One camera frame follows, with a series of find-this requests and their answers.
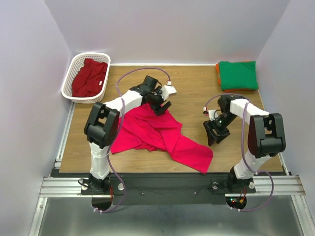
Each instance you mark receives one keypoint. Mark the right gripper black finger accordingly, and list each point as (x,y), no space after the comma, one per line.
(221,136)
(211,132)

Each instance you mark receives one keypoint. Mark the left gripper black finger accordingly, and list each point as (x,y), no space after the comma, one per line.
(166,106)
(159,110)

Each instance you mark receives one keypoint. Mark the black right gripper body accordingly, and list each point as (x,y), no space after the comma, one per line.
(223,121)

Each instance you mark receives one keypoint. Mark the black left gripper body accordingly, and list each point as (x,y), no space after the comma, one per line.
(156,99)

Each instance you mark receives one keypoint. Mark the bright pink t shirt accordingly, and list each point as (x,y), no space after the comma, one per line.
(142,129)

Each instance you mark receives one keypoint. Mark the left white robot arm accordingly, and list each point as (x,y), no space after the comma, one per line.
(103,122)

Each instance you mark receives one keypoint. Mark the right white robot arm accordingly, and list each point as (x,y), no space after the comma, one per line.
(265,137)

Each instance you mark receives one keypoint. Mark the folded green t shirt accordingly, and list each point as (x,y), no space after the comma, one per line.
(237,75)

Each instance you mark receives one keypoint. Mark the folded orange t shirt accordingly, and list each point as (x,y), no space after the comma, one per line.
(217,71)

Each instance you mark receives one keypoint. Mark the dark red t shirt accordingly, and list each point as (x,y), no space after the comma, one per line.
(89,80)

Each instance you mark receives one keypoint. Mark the white perforated plastic basket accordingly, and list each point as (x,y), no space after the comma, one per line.
(76,64)

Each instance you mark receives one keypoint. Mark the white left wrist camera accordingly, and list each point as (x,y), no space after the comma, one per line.
(168,90)

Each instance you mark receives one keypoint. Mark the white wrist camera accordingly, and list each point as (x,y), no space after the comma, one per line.
(212,114)
(168,90)

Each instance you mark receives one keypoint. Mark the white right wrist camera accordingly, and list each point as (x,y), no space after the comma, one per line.
(212,114)

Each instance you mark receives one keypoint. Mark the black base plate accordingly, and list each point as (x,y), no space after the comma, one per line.
(165,188)

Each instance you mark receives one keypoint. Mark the aluminium frame rail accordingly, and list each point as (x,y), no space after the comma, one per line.
(55,187)

